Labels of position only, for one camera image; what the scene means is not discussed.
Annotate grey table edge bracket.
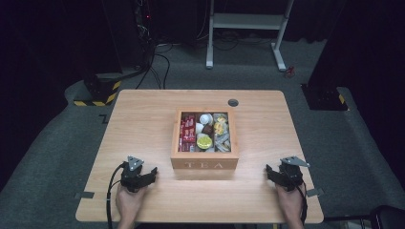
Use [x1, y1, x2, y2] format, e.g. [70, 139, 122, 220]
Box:
[74, 191, 96, 200]
[306, 187, 325, 198]

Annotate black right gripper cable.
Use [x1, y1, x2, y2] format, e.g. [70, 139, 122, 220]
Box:
[296, 181, 309, 225]

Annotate black yellow striped stand base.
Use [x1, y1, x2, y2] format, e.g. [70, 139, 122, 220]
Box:
[73, 72, 123, 108]

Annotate clear wrapped packets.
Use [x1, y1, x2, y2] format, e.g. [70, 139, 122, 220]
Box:
[214, 133, 232, 153]

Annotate green lid coffee capsule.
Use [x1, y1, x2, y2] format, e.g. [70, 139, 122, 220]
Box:
[196, 133, 214, 151]

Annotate black floor cables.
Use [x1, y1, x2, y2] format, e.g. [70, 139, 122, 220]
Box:
[135, 37, 173, 91]

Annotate person's right hand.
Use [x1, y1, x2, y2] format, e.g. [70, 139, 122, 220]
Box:
[274, 183, 304, 223]

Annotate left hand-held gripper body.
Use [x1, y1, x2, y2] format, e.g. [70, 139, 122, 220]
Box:
[119, 155, 145, 194]

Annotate black chair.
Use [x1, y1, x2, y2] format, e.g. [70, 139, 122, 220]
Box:
[369, 204, 405, 229]

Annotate wooden tea box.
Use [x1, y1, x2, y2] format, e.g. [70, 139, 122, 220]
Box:
[170, 108, 240, 171]

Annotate row of red packets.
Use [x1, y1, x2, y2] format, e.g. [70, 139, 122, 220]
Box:
[179, 114, 197, 153]

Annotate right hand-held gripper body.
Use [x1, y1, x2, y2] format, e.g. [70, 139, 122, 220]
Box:
[276, 155, 311, 193]

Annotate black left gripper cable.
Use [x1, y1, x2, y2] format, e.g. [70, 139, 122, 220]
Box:
[105, 161, 128, 229]

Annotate white metal stand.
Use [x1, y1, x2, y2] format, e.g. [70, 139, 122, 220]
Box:
[205, 0, 294, 73]

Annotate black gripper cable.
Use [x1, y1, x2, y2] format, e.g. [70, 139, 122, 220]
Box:
[105, 161, 128, 229]
[296, 181, 309, 225]

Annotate yellow tea bags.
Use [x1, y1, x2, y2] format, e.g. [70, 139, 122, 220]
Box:
[213, 114, 229, 136]

